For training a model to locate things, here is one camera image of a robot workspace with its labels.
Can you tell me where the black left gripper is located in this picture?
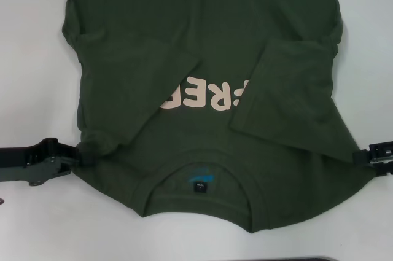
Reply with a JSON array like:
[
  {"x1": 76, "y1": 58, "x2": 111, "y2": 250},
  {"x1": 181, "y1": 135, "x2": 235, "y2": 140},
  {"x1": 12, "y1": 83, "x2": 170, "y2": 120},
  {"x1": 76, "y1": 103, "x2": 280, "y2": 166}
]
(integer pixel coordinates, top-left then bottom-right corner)
[{"x1": 0, "y1": 138, "x2": 93, "y2": 187}]

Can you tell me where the dark green printed t-shirt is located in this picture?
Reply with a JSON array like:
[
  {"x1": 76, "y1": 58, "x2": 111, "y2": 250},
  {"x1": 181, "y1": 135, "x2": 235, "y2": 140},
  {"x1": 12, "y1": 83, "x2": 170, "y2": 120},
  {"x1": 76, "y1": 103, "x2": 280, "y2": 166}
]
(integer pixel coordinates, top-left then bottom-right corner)
[{"x1": 61, "y1": 0, "x2": 376, "y2": 235}]

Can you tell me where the dark flat object edge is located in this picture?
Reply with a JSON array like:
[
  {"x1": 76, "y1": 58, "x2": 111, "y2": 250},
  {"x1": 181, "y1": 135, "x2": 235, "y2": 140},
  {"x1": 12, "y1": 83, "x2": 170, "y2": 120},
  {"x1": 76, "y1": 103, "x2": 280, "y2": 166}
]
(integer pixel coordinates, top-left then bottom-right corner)
[{"x1": 263, "y1": 256, "x2": 334, "y2": 261}]

